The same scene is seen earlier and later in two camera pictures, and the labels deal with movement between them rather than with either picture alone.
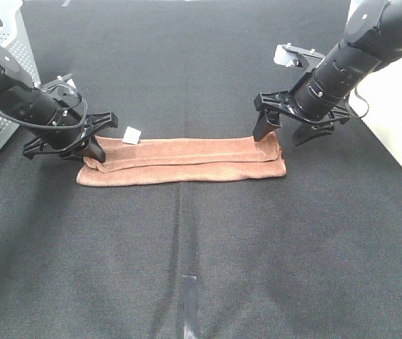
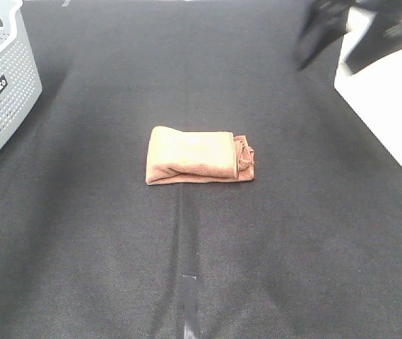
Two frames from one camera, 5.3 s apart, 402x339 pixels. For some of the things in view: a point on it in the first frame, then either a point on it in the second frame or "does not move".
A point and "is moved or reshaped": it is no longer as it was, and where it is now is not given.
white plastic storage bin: x=393 y=104 does not move
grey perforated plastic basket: x=1 y=23 does not move
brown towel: x=135 y=160 is moved or reshaped
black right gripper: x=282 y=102 to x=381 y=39
